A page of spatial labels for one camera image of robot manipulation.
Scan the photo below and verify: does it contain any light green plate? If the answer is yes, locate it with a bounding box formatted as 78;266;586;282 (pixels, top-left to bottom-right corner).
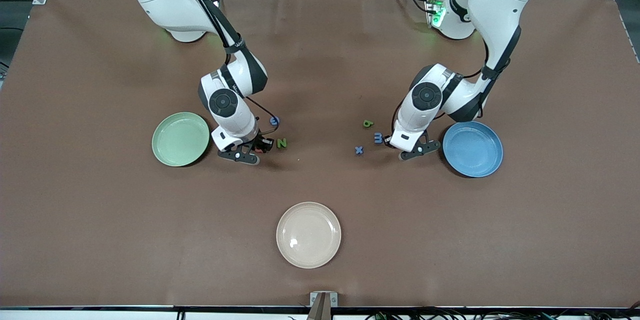
151;112;211;167

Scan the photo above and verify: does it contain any blue plate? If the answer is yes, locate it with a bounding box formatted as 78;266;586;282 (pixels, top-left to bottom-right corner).
442;120;504;178

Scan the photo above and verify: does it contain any brown table mat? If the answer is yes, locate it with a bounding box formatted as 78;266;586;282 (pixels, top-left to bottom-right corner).
0;0;640;308

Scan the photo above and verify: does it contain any beige plate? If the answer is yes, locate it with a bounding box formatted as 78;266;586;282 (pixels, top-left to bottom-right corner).
276;202;342;269

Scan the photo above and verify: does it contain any green-lit connector box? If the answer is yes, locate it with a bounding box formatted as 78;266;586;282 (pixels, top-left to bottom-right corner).
424;0;446;28

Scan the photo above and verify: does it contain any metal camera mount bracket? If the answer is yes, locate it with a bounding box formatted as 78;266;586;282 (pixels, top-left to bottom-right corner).
309;291;339;320

